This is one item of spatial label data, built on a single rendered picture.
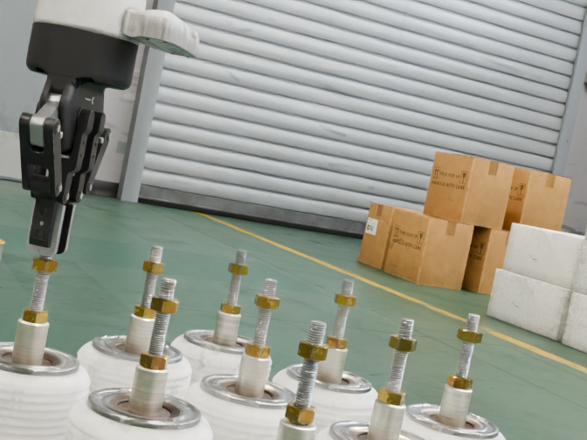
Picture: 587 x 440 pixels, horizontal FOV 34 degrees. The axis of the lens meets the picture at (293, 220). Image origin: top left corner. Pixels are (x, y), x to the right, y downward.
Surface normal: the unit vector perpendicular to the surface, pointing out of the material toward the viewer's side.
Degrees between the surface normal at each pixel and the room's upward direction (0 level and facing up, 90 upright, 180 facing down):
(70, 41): 90
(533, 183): 90
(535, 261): 90
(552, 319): 90
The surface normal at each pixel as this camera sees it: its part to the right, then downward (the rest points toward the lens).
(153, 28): -0.13, 0.04
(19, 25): 0.42, 0.14
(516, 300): -0.88, -0.14
